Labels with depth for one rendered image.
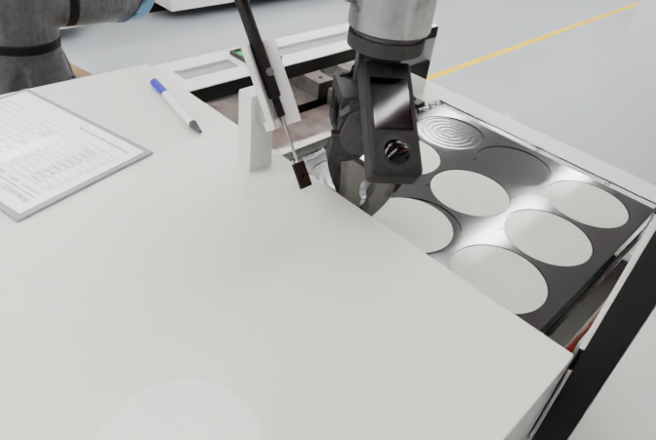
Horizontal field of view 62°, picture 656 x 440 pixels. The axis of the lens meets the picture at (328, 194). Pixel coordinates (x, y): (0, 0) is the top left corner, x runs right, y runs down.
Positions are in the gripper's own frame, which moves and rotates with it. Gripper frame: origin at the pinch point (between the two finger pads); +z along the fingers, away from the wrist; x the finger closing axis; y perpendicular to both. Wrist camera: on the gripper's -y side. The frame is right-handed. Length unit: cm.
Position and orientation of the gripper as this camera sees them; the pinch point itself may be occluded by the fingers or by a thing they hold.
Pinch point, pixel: (360, 218)
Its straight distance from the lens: 59.5
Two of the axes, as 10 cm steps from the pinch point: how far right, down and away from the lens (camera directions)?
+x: -9.9, -0.1, -1.6
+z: -1.1, 8.1, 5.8
